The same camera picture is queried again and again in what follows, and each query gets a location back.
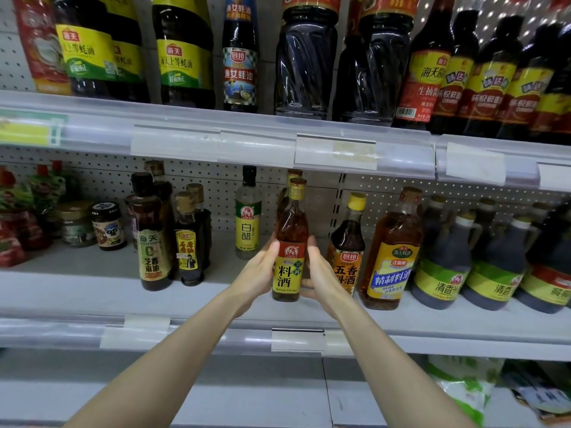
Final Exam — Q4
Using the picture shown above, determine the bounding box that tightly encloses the person's right hand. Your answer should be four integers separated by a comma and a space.
302, 234, 358, 317

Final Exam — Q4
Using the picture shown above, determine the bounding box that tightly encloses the person's right forearm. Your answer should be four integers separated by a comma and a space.
334, 297, 478, 428

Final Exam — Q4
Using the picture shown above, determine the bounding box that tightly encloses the yellow green price tag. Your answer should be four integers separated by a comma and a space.
0, 109, 68, 148

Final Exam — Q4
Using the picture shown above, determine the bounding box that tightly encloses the person's left hand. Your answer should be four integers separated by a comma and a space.
227, 240, 282, 309

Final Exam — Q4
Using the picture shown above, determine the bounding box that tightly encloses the person's left forearm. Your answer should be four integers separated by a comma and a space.
67, 289, 255, 428

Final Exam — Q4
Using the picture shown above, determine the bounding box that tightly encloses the large amber cooking wine jug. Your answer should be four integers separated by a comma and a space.
359, 187, 426, 310

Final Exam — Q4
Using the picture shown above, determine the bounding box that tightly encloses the white metal store shelving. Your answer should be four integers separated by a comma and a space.
0, 0, 571, 428

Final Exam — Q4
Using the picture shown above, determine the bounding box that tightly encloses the glass jar tan lid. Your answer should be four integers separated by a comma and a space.
58, 202, 96, 248

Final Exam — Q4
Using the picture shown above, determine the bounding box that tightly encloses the blue label dark bottle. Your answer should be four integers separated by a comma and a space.
221, 0, 260, 114

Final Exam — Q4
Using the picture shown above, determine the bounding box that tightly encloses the orange sauce bottle red cap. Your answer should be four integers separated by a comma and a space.
11, 0, 73, 96

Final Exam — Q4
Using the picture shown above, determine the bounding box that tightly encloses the green packet white blue label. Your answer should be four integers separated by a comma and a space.
509, 361, 571, 428

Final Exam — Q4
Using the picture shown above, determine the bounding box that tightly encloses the dark bottle with green label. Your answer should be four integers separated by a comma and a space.
473, 199, 501, 235
421, 196, 450, 230

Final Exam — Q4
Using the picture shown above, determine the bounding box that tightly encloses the soy sauce bottle red cap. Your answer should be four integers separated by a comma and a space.
334, 0, 421, 127
274, 0, 342, 121

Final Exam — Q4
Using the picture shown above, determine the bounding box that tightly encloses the clear bottle yellow label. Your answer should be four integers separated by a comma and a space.
236, 165, 264, 259

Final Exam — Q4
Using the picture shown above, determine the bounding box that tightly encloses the dark-lidded glass jar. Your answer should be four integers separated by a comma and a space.
91, 200, 128, 252

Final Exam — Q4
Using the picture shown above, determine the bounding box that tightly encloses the row of dark red-capped bottles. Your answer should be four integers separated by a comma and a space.
393, 0, 571, 146

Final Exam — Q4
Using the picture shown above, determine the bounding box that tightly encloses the rice vinegar jug green label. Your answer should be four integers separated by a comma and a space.
461, 216, 537, 311

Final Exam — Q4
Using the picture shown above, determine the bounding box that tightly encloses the dark bottle orange label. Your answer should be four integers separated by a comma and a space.
325, 191, 369, 295

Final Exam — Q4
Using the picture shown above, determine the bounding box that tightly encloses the white green bag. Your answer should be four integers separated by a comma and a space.
423, 354, 505, 424

